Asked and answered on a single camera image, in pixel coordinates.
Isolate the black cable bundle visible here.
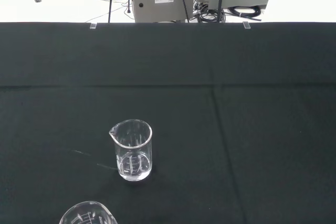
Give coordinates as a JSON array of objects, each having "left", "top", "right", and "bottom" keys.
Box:
[{"left": 192, "top": 0, "right": 226, "bottom": 24}]

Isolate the black bench cloth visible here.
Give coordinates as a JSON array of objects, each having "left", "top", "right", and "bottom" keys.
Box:
[{"left": 0, "top": 22, "right": 336, "bottom": 224}]

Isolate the coiled black cable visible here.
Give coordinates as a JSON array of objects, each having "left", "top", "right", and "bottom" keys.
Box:
[{"left": 226, "top": 5, "right": 263, "bottom": 22}]

